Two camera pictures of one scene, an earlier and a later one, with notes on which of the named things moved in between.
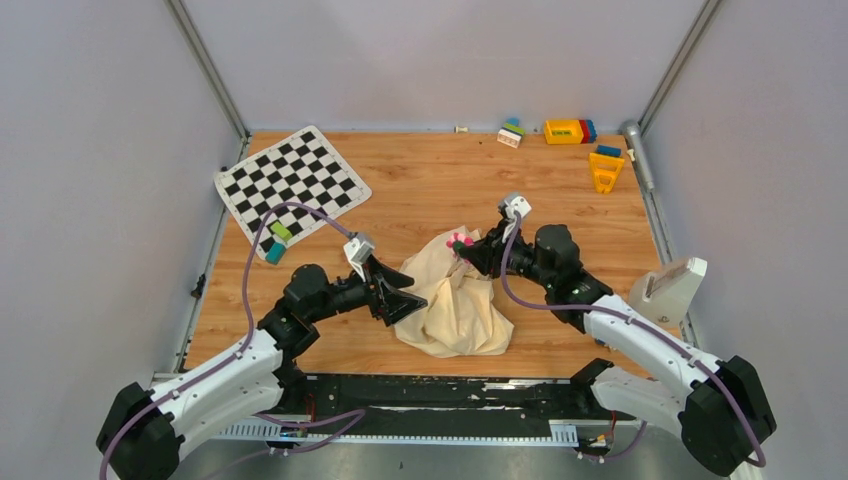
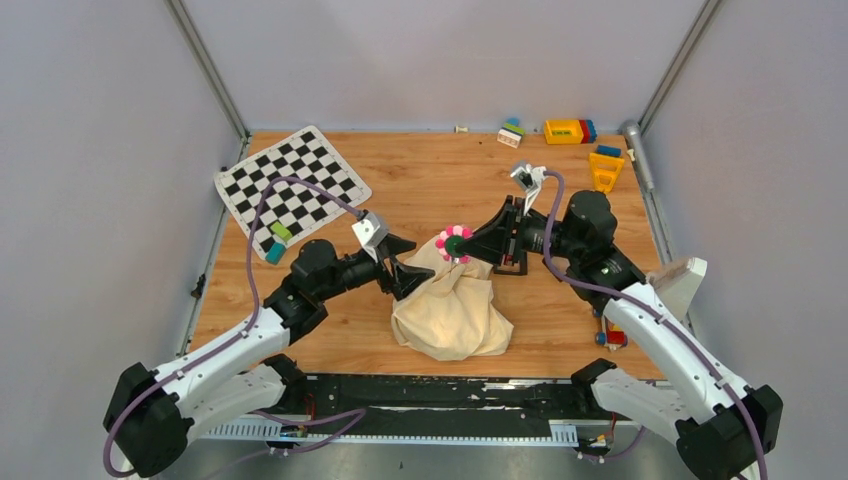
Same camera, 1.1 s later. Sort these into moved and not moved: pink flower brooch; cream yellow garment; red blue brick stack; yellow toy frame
Moved: pink flower brooch
Not moved: yellow toy frame; red blue brick stack; cream yellow garment
